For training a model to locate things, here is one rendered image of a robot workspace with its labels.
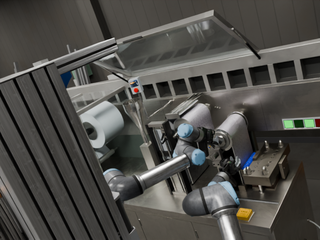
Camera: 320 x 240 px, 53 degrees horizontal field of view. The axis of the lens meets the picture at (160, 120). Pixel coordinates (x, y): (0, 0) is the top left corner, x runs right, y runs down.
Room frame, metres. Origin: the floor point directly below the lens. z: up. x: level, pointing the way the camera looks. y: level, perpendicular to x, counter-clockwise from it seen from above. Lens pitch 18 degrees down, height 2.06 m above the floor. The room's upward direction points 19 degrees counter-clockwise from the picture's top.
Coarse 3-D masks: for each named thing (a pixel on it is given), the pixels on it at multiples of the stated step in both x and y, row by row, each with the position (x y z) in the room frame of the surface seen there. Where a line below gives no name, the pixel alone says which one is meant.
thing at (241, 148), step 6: (246, 132) 1.88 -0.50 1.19; (240, 138) 1.81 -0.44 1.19; (246, 138) 1.87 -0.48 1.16; (234, 144) 1.75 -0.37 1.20; (240, 144) 1.80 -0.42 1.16; (246, 144) 1.85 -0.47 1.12; (234, 150) 1.73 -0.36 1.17; (240, 150) 1.78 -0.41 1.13; (246, 150) 1.84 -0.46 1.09; (252, 150) 1.90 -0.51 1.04; (240, 156) 1.77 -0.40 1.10; (246, 156) 1.82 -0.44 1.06
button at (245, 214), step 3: (240, 210) 1.51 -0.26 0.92; (243, 210) 1.50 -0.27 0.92; (246, 210) 1.49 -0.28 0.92; (249, 210) 1.48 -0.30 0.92; (237, 213) 1.49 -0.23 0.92; (240, 213) 1.48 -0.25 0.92; (243, 213) 1.47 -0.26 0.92; (246, 213) 1.47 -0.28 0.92; (249, 213) 1.46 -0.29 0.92; (237, 216) 1.47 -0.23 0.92; (240, 216) 1.46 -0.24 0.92; (243, 216) 1.45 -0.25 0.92; (246, 216) 1.44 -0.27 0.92; (249, 216) 1.45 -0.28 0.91; (240, 219) 1.46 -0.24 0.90; (243, 219) 1.45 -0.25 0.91; (246, 219) 1.44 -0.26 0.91
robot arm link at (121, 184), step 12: (180, 156) 1.40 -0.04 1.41; (192, 156) 1.39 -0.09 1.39; (204, 156) 1.39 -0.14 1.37; (156, 168) 1.35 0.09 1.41; (168, 168) 1.35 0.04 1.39; (180, 168) 1.37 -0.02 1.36; (120, 180) 1.31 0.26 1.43; (132, 180) 1.29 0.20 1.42; (144, 180) 1.30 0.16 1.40; (156, 180) 1.32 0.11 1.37; (120, 192) 1.27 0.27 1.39; (132, 192) 1.27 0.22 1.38
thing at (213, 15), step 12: (204, 12) 1.63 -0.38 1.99; (216, 12) 1.60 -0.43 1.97; (168, 24) 1.78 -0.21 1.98; (180, 24) 1.71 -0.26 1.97; (192, 24) 1.69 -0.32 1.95; (228, 24) 1.67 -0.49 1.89; (132, 36) 1.95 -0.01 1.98; (144, 36) 1.89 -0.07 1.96; (240, 36) 1.73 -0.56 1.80; (252, 48) 1.80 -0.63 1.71; (120, 72) 2.54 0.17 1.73
